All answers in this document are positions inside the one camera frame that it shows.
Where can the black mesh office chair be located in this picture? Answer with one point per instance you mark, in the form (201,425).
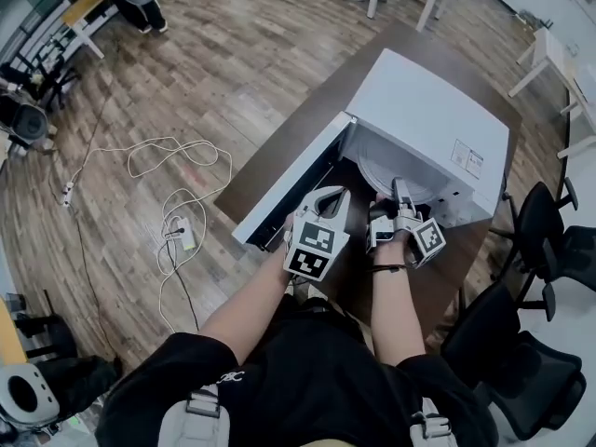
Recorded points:
(540,231)
(517,370)

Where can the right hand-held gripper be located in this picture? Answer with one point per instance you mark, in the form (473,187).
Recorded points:
(426,240)

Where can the person's right hand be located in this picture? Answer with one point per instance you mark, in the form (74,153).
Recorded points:
(382,199)

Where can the person's black shirt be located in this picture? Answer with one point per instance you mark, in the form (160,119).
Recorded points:
(302,389)

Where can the grey round turntable plate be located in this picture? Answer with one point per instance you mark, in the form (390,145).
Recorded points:
(386,166)

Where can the person's right forearm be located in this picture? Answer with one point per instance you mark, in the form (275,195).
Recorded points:
(398,315)

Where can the person's left forearm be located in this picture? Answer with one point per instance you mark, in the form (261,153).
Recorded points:
(253,305)

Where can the white round shell chair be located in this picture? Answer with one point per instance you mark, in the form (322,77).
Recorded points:
(23,391)

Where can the black wrist band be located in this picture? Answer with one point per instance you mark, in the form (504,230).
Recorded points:
(388,267)

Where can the white power strip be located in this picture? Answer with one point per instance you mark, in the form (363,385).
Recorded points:
(68,193)

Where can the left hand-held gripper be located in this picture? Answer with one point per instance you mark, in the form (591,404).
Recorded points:
(313,249)

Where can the yellow top desk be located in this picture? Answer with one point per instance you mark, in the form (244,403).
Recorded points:
(9,333)
(86,5)

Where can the white microwave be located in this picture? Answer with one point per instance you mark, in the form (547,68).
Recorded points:
(419,105)

